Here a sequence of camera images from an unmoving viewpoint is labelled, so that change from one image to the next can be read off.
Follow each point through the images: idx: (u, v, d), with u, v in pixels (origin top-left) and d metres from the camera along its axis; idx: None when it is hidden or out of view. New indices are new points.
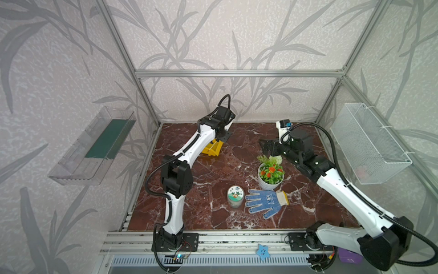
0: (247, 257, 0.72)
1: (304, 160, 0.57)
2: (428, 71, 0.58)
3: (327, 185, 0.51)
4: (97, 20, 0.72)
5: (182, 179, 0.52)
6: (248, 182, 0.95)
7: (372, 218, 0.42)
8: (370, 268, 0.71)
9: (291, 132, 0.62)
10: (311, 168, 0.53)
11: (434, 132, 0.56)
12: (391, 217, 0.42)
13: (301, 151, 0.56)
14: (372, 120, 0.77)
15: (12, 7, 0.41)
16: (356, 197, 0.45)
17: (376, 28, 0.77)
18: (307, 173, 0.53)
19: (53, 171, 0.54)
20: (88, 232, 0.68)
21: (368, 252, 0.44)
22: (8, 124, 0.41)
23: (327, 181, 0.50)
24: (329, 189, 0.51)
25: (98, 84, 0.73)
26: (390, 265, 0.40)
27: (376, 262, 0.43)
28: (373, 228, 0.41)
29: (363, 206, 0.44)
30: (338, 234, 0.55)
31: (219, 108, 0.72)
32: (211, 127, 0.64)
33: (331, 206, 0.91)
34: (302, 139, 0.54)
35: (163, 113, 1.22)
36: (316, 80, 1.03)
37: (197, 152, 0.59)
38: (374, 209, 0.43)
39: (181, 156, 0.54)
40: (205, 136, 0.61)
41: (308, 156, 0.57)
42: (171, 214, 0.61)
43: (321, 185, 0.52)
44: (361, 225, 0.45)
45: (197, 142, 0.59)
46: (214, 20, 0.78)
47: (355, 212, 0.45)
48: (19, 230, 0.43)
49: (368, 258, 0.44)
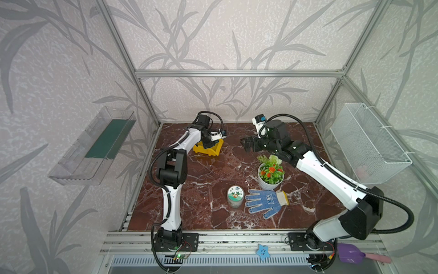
0: (247, 257, 0.72)
1: (282, 146, 0.59)
2: (428, 71, 0.58)
3: (306, 168, 0.53)
4: (97, 20, 0.72)
5: (178, 168, 0.58)
6: (248, 182, 0.95)
7: (347, 192, 0.44)
8: (370, 268, 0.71)
9: (267, 123, 0.59)
10: (290, 153, 0.54)
11: (434, 132, 0.56)
12: (364, 188, 0.45)
13: (279, 138, 0.59)
14: (372, 120, 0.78)
15: (12, 7, 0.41)
16: (332, 175, 0.48)
17: (376, 28, 0.77)
18: (286, 158, 0.55)
19: (53, 170, 0.54)
20: (88, 232, 0.68)
21: (347, 226, 0.47)
22: (8, 124, 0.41)
23: (305, 164, 0.52)
24: (308, 171, 0.53)
25: (98, 84, 0.73)
26: (367, 234, 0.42)
27: (356, 234, 0.45)
28: (349, 201, 0.44)
29: (339, 182, 0.47)
30: (327, 223, 0.57)
31: (200, 116, 0.84)
32: (198, 128, 0.75)
33: (331, 206, 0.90)
34: (276, 127, 0.57)
35: (163, 113, 1.22)
36: (316, 80, 1.03)
37: (189, 148, 0.68)
38: (349, 184, 0.46)
39: (177, 146, 0.61)
40: (194, 133, 0.72)
41: (286, 142, 0.60)
42: (171, 206, 0.62)
43: (300, 168, 0.55)
44: (339, 199, 0.47)
45: (187, 138, 0.68)
46: (214, 21, 0.79)
47: (332, 189, 0.48)
48: (19, 229, 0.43)
49: (348, 232, 0.47)
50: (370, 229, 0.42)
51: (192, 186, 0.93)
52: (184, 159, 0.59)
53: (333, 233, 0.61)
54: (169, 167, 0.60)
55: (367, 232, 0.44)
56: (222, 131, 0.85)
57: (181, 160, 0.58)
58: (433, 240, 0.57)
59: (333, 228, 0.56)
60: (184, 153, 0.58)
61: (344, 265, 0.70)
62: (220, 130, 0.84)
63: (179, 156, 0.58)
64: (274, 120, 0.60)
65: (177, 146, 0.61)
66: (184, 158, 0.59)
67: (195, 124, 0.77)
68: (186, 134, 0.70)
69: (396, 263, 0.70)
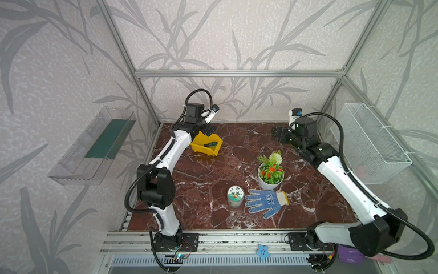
0: (247, 257, 0.72)
1: (307, 145, 0.58)
2: (428, 71, 0.58)
3: (328, 172, 0.51)
4: (97, 20, 0.72)
5: (162, 189, 0.48)
6: (248, 182, 0.95)
7: (366, 206, 0.42)
8: (370, 268, 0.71)
9: (297, 118, 0.58)
10: (313, 153, 0.53)
11: (434, 132, 0.56)
12: (386, 206, 0.42)
13: (306, 137, 0.56)
14: (372, 120, 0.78)
15: (12, 7, 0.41)
16: (353, 185, 0.46)
17: (376, 28, 0.77)
18: (309, 158, 0.54)
19: (53, 171, 0.54)
20: (88, 232, 0.68)
21: (357, 238, 0.45)
22: (8, 124, 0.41)
23: (328, 168, 0.50)
24: (329, 176, 0.51)
25: (98, 84, 0.73)
26: (376, 252, 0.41)
27: (364, 248, 0.44)
28: (365, 216, 0.42)
29: (360, 194, 0.44)
30: (332, 228, 0.57)
31: (189, 108, 0.67)
32: (185, 131, 0.62)
33: (331, 206, 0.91)
34: (307, 125, 0.55)
35: (163, 113, 1.22)
36: (315, 80, 1.03)
37: (175, 155, 0.56)
38: (370, 198, 0.43)
39: (159, 163, 0.51)
40: (182, 139, 0.60)
41: (312, 141, 0.58)
42: (163, 220, 0.57)
43: (321, 171, 0.53)
44: (356, 212, 0.45)
45: (173, 149, 0.55)
46: (214, 20, 0.78)
47: (351, 200, 0.46)
48: (19, 230, 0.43)
49: (357, 245, 0.45)
50: (382, 248, 0.43)
51: (192, 186, 0.93)
52: (167, 179, 0.48)
53: (336, 239, 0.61)
54: (153, 188, 0.51)
55: (376, 250, 0.42)
56: (214, 107, 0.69)
57: (163, 181, 0.47)
58: (433, 240, 0.57)
59: (337, 234, 0.55)
60: (167, 173, 0.48)
61: (344, 265, 0.70)
62: (211, 107, 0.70)
63: (161, 178, 0.47)
64: (306, 117, 0.58)
65: (158, 164, 0.50)
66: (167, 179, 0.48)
67: (185, 117, 0.68)
68: (171, 141, 0.58)
69: (396, 263, 0.70)
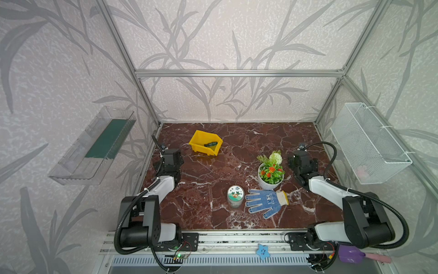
0: (247, 257, 0.72)
1: (300, 172, 0.72)
2: (428, 71, 0.58)
3: (314, 185, 0.63)
4: (97, 20, 0.72)
5: (150, 221, 0.44)
6: (248, 182, 0.95)
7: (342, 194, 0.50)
8: (372, 268, 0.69)
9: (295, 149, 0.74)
10: (304, 179, 0.68)
11: (434, 132, 0.56)
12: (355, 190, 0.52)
13: (300, 165, 0.72)
14: (372, 120, 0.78)
15: (12, 7, 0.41)
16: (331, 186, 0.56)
17: (376, 28, 0.77)
18: (301, 182, 0.68)
19: (53, 170, 0.54)
20: (88, 232, 0.68)
21: (350, 232, 0.46)
22: (8, 124, 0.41)
23: (312, 181, 0.63)
24: (316, 190, 0.62)
25: (98, 84, 0.73)
26: (364, 234, 0.43)
27: (356, 237, 0.44)
28: None
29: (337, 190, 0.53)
30: (331, 225, 0.57)
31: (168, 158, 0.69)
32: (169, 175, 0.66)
33: (331, 206, 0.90)
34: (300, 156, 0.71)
35: (163, 113, 1.22)
36: (315, 80, 1.03)
37: (161, 194, 0.55)
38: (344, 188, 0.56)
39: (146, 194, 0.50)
40: (167, 179, 0.62)
41: (305, 169, 0.72)
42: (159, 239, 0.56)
43: (311, 189, 0.65)
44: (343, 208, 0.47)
45: (159, 184, 0.57)
46: (214, 20, 0.78)
47: (335, 199, 0.53)
48: (19, 229, 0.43)
49: (354, 241, 0.45)
50: (369, 230, 0.44)
51: (192, 186, 0.93)
52: (155, 208, 0.46)
53: (333, 236, 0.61)
54: (136, 225, 0.45)
55: (363, 231, 0.43)
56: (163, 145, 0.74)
57: (151, 210, 0.45)
58: (433, 240, 0.57)
59: (335, 230, 0.55)
60: (155, 200, 0.46)
61: (344, 265, 0.70)
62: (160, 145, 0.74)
63: (149, 206, 0.45)
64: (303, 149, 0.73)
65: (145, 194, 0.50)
66: (155, 206, 0.46)
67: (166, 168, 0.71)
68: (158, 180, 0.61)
69: (396, 263, 0.70)
